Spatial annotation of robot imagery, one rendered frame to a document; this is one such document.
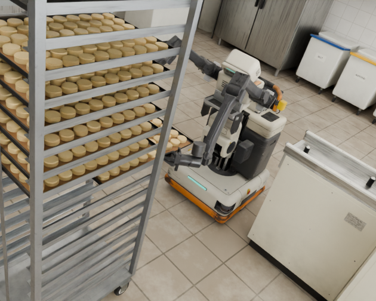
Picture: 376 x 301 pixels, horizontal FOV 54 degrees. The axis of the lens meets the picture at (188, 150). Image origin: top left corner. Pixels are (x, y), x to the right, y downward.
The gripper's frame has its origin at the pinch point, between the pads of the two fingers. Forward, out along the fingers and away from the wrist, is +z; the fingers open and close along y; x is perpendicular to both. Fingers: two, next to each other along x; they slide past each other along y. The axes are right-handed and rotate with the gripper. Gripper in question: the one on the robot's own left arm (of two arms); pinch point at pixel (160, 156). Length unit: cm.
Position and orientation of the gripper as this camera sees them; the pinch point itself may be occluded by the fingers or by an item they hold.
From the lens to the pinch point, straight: 177.1
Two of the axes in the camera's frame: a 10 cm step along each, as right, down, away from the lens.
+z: -9.7, -1.4, -2.0
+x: -0.8, -5.7, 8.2
